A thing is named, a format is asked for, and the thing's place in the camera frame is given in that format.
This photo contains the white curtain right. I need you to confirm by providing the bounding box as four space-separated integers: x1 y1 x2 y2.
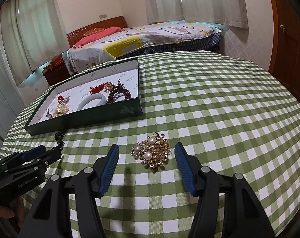
145 0 248 29

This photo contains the black pendant with cord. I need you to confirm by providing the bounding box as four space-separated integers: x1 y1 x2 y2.
54 131 66 151

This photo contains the dark red bead bracelet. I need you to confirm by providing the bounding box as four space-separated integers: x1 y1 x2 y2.
106 79 133 104

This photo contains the wooden door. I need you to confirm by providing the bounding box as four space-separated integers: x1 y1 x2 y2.
269 0 300 102

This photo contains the gold pearl brooch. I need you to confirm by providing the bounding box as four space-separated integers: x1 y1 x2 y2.
130 132 171 171

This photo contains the dark wooden nightstand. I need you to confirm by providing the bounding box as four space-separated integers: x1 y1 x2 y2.
42 61 71 86

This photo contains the pink pillow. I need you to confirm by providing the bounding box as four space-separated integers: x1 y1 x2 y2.
72 27 124 48

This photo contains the red knot gold charm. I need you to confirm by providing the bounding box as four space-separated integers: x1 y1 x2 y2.
89 83 105 95

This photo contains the wall socket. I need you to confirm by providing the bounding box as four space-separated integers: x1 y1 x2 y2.
99 14 107 19

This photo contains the red box on nightstand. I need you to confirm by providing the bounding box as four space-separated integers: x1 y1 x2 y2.
51 54 64 67

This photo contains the white jade bangle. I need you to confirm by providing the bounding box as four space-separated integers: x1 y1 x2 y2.
77 93 108 110

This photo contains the wooden headboard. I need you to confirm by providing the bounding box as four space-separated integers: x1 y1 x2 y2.
67 16 127 47

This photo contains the left hand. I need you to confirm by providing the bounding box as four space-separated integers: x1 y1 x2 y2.
0 196 26 237

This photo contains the white pearl bracelet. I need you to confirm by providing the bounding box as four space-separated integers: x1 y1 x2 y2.
51 104 70 119

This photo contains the white curtain left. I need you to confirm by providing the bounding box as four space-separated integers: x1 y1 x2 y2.
0 0 68 85

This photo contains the green checkered tablecloth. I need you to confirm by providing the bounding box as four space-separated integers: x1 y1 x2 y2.
0 50 300 238

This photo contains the green jewelry box tray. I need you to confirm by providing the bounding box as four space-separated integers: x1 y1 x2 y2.
24 58 142 135

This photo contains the bed with patterned cover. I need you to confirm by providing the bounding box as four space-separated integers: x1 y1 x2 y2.
67 20 222 73

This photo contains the white curtain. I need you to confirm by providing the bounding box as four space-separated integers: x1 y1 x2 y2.
0 0 68 85
145 0 248 29

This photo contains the red gold small charm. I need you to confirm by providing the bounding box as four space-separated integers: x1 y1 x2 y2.
58 95 65 104

